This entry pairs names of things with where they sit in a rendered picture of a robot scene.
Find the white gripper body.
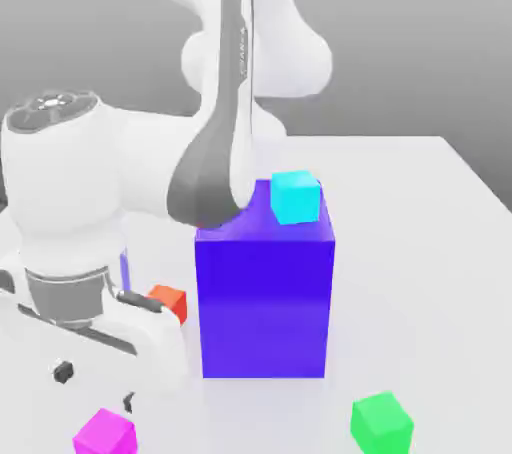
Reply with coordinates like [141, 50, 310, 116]
[0, 294, 190, 421]

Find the small magenta cube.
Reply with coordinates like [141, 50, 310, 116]
[71, 407, 139, 454]

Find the small red cube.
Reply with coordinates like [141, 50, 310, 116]
[146, 284, 189, 327]

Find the small cyan cube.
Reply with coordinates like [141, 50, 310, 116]
[270, 170, 323, 227]

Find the small green cube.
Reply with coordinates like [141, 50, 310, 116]
[349, 391, 416, 454]

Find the large blue box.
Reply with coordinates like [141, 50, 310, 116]
[194, 178, 336, 380]

